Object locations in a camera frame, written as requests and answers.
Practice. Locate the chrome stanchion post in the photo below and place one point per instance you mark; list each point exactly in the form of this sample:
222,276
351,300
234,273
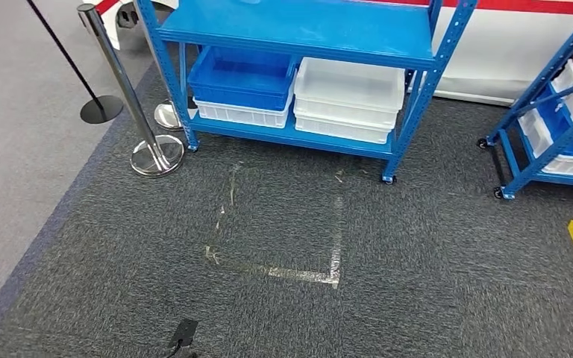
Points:
165,118
118,74

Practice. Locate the blue plastic crate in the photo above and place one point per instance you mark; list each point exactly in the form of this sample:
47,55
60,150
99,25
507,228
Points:
237,94
549,116

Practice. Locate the red barrier belt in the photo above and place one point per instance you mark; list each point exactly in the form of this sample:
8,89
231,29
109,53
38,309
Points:
514,5
104,5

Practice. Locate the clear floor tape square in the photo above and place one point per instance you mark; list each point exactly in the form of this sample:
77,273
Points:
333,276

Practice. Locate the thin black stanchion post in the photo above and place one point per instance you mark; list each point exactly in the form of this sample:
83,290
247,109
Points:
101,111

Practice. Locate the blue metal shelf rack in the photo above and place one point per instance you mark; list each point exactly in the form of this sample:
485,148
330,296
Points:
291,24

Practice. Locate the blue wheeled crate cart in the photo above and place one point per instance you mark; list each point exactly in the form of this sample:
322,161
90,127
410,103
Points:
538,163

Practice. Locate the white car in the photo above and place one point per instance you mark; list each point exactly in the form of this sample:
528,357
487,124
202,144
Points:
489,54

